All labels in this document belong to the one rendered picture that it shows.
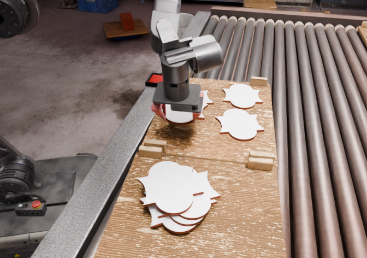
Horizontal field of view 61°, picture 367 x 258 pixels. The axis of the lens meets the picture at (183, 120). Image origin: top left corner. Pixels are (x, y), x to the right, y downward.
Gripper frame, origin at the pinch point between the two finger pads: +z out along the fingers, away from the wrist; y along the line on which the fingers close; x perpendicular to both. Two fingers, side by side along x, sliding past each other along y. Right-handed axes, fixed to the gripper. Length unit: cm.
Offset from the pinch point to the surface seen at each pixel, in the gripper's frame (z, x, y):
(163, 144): 3.9, -5.9, -3.5
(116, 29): 164, 258, -127
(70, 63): 155, 184, -155
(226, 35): 31, 77, 9
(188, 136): 8.3, 0.5, 1.9
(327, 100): 17, 26, 44
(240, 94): 13.6, 22.8, 15.5
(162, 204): -2.8, -24.2, 0.6
